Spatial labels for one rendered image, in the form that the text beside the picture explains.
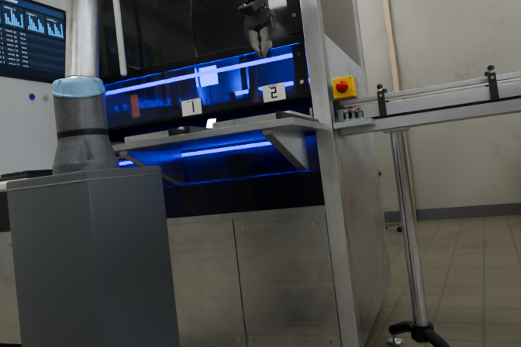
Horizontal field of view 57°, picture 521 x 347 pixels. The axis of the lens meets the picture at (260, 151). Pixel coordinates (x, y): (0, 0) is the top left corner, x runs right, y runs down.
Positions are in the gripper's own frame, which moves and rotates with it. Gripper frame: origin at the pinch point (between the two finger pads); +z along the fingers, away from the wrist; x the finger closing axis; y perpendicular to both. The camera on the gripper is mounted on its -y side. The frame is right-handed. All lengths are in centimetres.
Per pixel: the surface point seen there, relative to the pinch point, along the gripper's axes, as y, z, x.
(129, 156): -5, 25, 48
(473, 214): 411, 106, -66
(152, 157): 8, 26, 47
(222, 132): -12.3, 23.0, 10.1
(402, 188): 42, 47, -32
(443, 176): 415, 64, -41
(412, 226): 42, 61, -33
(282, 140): 2.5, 26.7, -2.6
